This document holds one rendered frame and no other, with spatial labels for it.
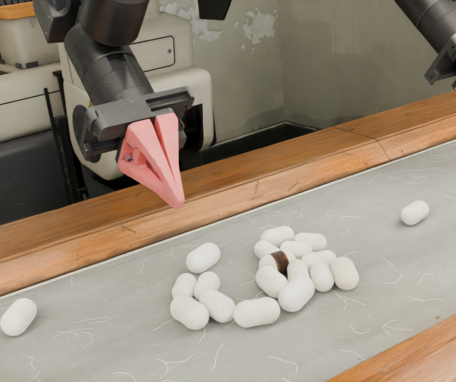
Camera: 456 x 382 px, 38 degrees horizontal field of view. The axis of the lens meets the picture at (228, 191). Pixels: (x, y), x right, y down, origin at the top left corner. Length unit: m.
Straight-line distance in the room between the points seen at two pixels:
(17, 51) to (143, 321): 0.93
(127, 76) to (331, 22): 2.38
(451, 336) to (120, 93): 0.34
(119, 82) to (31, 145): 0.78
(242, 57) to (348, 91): 0.51
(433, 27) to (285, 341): 0.41
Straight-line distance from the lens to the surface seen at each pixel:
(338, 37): 2.95
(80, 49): 0.65
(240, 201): 0.74
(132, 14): 0.61
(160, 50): 1.19
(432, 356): 0.46
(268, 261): 0.59
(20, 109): 1.36
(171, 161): 0.58
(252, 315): 0.52
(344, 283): 0.56
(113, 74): 0.63
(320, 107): 3.11
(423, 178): 0.80
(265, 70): 3.19
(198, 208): 0.72
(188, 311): 0.53
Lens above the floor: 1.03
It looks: 21 degrees down
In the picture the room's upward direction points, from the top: 6 degrees counter-clockwise
